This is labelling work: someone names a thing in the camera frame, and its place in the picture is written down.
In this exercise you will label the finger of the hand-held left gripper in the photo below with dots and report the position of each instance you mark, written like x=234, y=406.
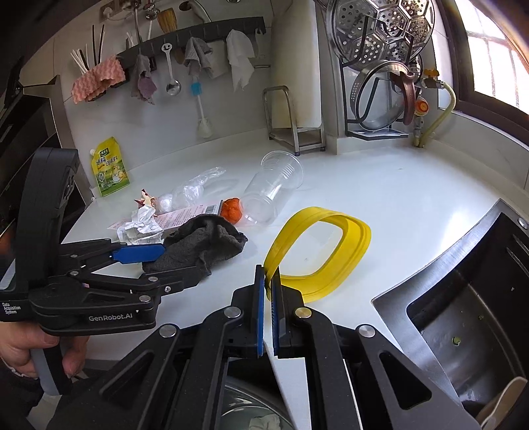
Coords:
x=165, y=281
x=136, y=253

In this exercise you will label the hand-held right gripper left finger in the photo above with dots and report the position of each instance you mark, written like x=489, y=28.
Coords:
x=260, y=314

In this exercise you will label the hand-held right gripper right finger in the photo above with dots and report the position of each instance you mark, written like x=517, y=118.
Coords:
x=276, y=318

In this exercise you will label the dark grey cloth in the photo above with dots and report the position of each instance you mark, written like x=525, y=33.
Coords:
x=198, y=244

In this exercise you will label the clear plastic bag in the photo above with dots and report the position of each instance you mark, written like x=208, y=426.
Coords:
x=194, y=190

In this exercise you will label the steel trash bin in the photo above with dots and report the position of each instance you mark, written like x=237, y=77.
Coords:
x=248, y=397

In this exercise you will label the person's left hand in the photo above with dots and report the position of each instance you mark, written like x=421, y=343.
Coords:
x=16, y=351

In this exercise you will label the crumpled white paper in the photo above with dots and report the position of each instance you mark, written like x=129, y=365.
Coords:
x=140, y=227

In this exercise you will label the small cartoon wrapper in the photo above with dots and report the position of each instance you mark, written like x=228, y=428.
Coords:
x=146, y=200

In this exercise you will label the pink paper receipt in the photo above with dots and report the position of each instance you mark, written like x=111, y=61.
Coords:
x=177, y=217

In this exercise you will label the yellow seasoning pouch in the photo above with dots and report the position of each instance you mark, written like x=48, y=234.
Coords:
x=109, y=173

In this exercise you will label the black kitchen appliance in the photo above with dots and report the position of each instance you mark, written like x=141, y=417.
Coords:
x=33, y=120

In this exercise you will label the clear plastic cup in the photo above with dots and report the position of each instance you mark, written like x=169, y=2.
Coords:
x=268, y=190

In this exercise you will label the white and blue bottle brush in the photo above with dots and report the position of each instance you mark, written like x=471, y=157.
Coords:
x=204, y=128

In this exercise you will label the pink sponge cloth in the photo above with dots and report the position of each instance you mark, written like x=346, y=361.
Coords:
x=99, y=78

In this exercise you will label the steel spoon with smiley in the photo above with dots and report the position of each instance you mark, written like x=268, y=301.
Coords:
x=173, y=87

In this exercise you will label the grey and purple rag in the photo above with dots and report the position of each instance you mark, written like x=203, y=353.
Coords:
x=144, y=82

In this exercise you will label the bundle of chopsticks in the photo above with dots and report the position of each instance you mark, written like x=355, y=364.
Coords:
x=80, y=60

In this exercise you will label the steel kitchen sink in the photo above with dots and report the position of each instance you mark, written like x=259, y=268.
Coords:
x=454, y=297

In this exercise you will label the steel cutting board stand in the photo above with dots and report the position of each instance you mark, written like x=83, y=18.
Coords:
x=308, y=138

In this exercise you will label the black lid rack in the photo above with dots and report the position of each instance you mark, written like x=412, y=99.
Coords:
x=351, y=124

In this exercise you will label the grey knitted rag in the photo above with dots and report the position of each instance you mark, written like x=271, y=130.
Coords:
x=198, y=51

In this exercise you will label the white cloth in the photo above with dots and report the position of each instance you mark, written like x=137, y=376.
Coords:
x=239, y=58

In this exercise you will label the glass pot lid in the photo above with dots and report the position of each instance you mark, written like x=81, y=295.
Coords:
x=380, y=103

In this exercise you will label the beige plastic scoop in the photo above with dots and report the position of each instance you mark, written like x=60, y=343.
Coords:
x=508, y=401

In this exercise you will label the white cutting board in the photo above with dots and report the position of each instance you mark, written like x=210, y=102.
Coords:
x=297, y=62

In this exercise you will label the gas valve with orange tag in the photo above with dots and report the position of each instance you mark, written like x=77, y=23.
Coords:
x=422, y=108

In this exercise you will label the perforated steel steamer tray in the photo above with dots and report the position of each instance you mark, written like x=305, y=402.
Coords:
x=384, y=25

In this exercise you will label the barred window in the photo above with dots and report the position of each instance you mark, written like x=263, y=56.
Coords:
x=496, y=53

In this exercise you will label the dark grey wall rack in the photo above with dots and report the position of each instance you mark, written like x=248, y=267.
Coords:
x=206, y=31

